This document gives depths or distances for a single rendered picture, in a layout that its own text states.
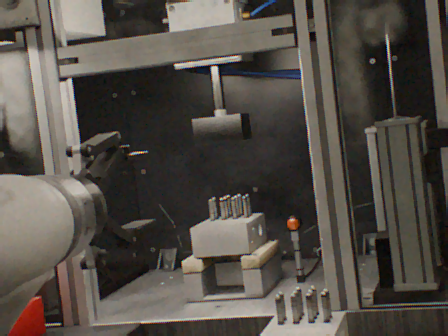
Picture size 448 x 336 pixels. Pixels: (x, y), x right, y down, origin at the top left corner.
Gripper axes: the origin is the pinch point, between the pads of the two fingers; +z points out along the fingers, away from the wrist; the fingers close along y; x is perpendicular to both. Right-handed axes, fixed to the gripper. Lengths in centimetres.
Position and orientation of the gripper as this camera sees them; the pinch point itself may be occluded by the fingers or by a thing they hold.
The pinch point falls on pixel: (134, 191)
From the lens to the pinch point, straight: 110.2
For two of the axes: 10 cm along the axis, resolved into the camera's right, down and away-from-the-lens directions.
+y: -1.2, -9.9, -0.5
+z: 2.6, -0.8, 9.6
